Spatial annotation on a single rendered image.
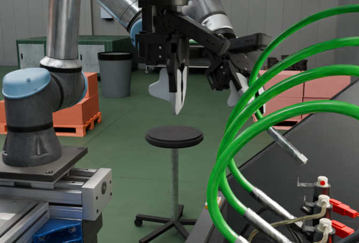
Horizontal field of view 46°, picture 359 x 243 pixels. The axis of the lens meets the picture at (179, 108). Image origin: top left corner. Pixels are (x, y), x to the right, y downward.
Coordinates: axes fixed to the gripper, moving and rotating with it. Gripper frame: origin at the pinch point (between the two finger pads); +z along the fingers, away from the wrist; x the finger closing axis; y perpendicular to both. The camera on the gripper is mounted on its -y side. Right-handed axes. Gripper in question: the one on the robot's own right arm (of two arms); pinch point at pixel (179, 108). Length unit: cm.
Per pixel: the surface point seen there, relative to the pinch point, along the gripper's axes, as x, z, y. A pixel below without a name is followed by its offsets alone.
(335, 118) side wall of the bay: -30.4, 7.1, -29.5
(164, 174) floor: -259, 124, 94
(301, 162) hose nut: -8.1, 11.1, -22.4
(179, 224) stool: -159, 114, 49
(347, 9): -6.0, -17.9, -28.3
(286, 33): -10.2, -13.5, -18.2
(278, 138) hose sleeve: -10.2, 7.2, -17.8
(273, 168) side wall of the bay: -30.4, 21.4, -15.7
